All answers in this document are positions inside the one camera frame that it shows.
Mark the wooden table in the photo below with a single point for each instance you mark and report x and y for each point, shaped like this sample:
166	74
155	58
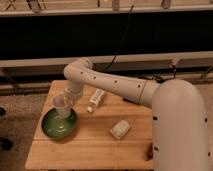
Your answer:
91	145

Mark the white ceramic cup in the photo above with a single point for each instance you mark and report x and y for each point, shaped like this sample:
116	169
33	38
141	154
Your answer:
62	105

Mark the green ceramic bowl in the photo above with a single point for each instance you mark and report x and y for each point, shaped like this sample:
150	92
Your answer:
55	127

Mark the white rectangular sponge block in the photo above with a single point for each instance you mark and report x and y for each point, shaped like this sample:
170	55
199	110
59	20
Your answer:
120	129

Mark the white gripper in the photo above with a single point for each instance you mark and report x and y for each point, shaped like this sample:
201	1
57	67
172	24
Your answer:
72	92

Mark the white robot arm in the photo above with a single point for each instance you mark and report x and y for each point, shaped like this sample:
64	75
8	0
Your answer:
179	115

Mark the white plastic bottle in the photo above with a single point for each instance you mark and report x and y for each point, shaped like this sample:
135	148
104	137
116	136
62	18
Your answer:
95	100

